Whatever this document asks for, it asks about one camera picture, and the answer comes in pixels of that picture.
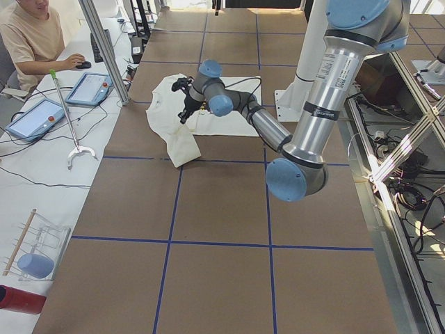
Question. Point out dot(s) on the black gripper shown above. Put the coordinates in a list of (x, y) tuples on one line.
[(189, 102)]

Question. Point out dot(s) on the cream long-sleeve cat shirt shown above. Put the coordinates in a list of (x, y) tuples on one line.
[(162, 116)]

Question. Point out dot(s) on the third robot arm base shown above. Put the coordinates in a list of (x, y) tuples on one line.
[(432, 72)]

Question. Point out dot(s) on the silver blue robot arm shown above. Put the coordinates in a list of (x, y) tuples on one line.
[(354, 30)]

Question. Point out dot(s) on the far teach pendant tablet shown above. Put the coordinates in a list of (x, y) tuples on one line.
[(90, 90)]

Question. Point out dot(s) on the teach pendant tablet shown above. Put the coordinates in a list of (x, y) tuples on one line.
[(37, 121), (90, 90)]

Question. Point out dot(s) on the black computer mouse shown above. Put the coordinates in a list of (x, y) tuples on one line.
[(84, 65)]

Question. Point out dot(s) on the near teach pendant tablet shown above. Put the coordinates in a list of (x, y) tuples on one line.
[(37, 121)]

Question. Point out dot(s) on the seated person beige shirt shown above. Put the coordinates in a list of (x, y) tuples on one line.
[(33, 37)]

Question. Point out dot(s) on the wooden dowel stick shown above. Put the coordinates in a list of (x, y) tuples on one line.
[(19, 242)]

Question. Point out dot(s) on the blue plastic cup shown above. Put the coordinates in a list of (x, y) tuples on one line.
[(38, 266)]

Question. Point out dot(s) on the red cylindrical bottle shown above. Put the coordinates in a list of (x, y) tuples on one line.
[(18, 300)]

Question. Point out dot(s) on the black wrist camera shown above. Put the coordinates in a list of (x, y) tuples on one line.
[(183, 84)]

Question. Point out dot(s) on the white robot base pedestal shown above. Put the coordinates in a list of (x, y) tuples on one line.
[(289, 102)]

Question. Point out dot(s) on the aluminium frame post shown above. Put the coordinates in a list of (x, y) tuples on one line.
[(105, 47)]

